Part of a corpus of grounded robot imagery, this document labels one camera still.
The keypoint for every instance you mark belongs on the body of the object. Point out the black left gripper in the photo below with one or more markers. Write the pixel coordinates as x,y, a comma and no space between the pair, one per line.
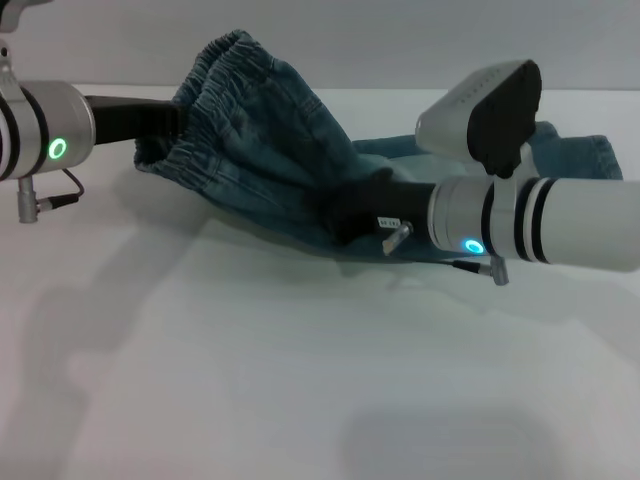
130,120

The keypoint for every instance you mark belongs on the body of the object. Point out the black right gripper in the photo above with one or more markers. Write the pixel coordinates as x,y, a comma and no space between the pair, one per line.
385,207

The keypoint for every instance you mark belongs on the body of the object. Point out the blue denim shorts with cartoon print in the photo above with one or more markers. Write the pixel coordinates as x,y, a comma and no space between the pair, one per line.
260,150

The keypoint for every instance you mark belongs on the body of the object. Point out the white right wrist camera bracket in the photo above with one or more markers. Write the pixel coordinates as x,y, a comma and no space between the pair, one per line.
510,200

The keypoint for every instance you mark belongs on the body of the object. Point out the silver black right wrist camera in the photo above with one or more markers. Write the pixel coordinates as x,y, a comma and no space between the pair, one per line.
480,115

